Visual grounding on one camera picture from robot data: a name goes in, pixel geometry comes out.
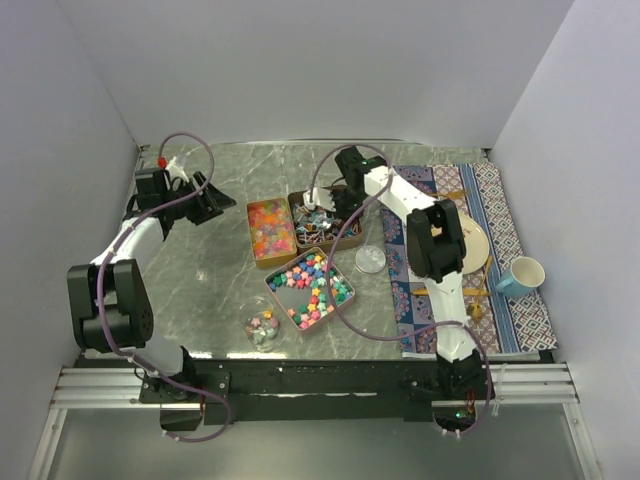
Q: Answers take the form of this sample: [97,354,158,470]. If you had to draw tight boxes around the gold fork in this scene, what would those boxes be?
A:
[430,189,470,200]

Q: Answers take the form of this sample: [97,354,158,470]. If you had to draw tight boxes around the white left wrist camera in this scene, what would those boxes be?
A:
[157,155,190,189]

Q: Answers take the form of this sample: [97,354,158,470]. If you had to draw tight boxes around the patterned blue cloth mat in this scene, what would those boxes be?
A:
[380,162,559,355]

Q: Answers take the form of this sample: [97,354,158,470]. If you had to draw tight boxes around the light blue mug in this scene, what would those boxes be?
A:
[496,256,546,298]

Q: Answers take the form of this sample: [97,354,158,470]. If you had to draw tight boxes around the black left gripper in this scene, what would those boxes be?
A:
[163,172,236,226]

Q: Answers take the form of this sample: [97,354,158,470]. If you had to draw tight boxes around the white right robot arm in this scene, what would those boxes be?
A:
[333,145,481,399]

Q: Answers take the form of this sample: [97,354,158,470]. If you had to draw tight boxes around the aluminium frame rail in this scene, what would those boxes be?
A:
[28,363,604,479]

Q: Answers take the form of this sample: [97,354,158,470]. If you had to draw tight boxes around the pink tin of star candies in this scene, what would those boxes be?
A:
[265,247,356,333]

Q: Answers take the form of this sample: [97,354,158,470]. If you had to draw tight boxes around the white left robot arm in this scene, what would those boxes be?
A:
[66,167,237,402]

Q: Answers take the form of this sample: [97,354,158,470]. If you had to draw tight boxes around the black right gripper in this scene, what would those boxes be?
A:
[323,187,365,223]

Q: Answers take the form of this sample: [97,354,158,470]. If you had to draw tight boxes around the gold tin of gummy candies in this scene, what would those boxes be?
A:
[246,198,297,269]

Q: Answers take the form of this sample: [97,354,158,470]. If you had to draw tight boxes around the cream and orange plate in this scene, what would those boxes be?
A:
[459,212,490,275]

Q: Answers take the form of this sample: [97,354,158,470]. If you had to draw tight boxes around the clear glass jar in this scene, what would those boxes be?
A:
[240,296,280,353]

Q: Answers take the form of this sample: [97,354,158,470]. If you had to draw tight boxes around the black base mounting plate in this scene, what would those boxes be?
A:
[139,356,495,431]

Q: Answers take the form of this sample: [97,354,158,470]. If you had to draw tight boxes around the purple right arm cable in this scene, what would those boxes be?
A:
[308,143,494,437]

